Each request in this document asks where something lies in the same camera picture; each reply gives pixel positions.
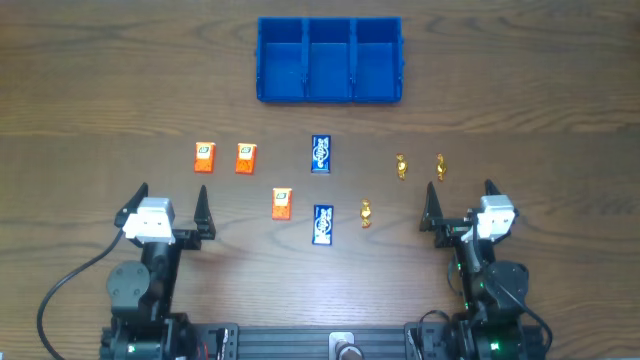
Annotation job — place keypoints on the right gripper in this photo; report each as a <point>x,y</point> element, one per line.
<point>450,232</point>

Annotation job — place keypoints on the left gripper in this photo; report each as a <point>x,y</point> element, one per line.
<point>187,240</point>

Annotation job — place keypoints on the orange candy box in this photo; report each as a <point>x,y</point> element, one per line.
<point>205,159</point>
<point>246,160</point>
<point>282,205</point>

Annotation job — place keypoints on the gold candy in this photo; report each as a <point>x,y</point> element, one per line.
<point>366,214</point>
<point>441,167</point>
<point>401,167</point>

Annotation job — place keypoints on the blue candy pack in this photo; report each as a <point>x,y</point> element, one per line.
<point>323,225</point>
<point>320,154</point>

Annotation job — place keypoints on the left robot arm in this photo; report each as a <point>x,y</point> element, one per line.
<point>127,287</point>

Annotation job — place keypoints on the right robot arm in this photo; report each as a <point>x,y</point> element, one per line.
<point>506,286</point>

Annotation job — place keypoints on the blue tray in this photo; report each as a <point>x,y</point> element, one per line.
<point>327,75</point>

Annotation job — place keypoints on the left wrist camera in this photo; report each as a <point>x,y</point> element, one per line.
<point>149,220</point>

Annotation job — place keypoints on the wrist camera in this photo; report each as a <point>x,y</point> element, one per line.
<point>492,217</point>
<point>149,220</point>

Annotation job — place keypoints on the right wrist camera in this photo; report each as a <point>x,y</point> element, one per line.
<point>492,217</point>

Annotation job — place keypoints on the mounting rail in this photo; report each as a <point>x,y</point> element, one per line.
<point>290,342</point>

